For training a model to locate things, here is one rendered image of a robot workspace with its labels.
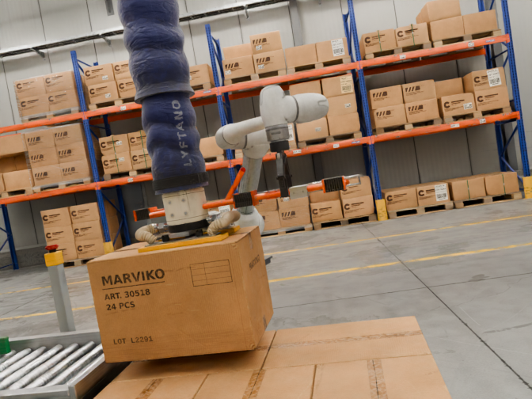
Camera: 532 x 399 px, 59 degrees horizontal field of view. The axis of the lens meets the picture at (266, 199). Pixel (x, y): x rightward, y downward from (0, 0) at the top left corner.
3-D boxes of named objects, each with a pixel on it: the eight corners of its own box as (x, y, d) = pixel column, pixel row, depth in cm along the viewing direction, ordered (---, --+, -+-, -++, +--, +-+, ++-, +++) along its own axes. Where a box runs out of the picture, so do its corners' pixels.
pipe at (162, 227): (138, 243, 180) (135, 229, 180) (164, 233, 204) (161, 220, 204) (222, 230, 173) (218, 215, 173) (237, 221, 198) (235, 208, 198)
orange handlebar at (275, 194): (123, 225, 191) (122, 216, 190) (153, 215, 220) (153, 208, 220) (350, 186, 173) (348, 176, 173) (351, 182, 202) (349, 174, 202)
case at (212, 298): (104, 363, 179) (85, 262, 177) (149, 327, 218) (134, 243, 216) (256, 349, 168) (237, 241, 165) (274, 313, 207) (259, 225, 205)
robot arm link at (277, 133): (263, 127, 177) (265, 143, 177) (286, 123, 175) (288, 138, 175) (267, 129, 186) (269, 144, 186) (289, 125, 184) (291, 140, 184)
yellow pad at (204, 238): (138, 253, 178) (135, 241, 178) (149, 248, 188) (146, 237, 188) (222, 241, 172) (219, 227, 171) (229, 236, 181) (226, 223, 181)
